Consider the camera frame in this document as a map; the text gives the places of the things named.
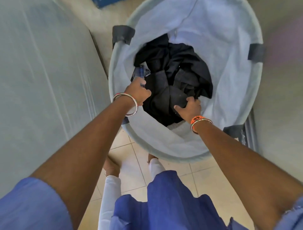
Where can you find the person's right hand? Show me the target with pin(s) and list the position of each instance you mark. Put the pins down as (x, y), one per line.
(191, 110)

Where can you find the person's bare foot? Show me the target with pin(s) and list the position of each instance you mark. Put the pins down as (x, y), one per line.
(111, 167)
(152, 157)

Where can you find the blue plaid shirt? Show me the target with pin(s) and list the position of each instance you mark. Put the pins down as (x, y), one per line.
(140, 72)

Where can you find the person's blue tunic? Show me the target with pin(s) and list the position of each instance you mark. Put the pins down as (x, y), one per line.
(177, 201)

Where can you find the person's left forearm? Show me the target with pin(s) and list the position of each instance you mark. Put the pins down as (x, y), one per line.
(82, 161)

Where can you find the white blue washing machine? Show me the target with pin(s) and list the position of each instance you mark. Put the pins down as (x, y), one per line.
(47, 94)

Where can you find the black clothes heap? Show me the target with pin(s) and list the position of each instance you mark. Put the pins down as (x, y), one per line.
(175, 78)

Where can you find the pink bucket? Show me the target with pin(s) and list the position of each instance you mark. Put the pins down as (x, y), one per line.
(288, 42)

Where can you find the white round laundry hamper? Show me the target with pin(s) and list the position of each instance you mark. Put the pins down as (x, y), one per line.
(225, 35)

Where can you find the white trouser leg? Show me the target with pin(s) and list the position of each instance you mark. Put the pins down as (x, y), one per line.
(156, 168)
(109, 201)

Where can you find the person's left hand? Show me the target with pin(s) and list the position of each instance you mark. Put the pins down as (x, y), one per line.
(138, 92)

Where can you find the beaded green red bangle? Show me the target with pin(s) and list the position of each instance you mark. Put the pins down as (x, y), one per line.
(203, 120)

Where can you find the person's right forearm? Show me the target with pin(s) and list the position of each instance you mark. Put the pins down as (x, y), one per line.
(248, 170)

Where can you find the thin multicolour bangle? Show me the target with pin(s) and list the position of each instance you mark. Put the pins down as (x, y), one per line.
(123, 94)

